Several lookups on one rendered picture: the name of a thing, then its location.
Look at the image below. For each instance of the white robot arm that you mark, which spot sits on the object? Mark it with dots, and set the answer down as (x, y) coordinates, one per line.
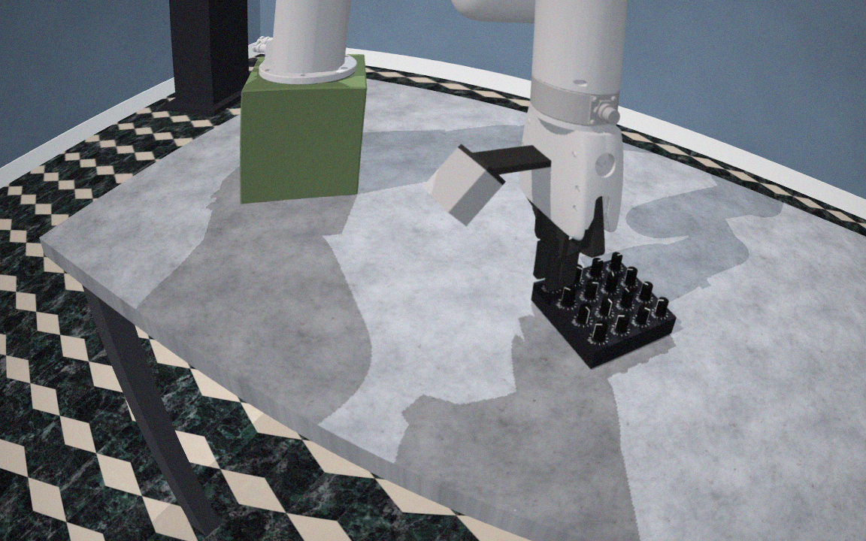
(575, 77)

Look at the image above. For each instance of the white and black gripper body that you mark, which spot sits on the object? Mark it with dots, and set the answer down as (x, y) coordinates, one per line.
(566, 192)

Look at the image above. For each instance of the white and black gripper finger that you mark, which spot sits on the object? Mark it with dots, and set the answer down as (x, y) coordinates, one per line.
(562, 262)
(546, 231)

